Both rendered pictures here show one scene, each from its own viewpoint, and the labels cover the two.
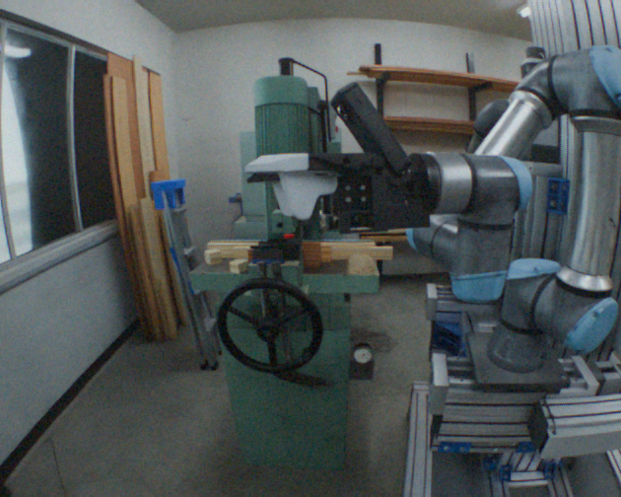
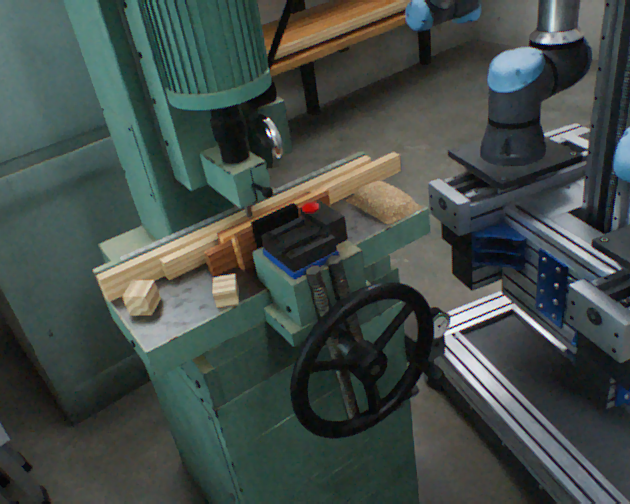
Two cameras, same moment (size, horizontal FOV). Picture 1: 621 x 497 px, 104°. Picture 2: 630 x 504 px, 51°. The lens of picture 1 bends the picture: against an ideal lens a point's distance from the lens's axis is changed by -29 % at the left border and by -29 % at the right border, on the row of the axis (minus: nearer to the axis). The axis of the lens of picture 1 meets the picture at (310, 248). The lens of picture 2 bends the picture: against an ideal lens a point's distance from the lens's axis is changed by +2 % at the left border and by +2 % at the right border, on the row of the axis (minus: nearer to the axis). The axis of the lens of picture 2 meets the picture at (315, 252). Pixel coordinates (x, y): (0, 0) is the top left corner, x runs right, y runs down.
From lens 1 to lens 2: 0.70 m
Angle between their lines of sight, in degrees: 36
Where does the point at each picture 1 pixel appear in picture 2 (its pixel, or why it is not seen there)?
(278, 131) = (228, 18)
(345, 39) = not seen: outside the picture
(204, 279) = (179, 346)
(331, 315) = not seen: hidden behind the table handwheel
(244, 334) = (262, 394)
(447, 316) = (485, 219)
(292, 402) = (342, 452)
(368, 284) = (417, 226)
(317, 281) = not seen: hidden behind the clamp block
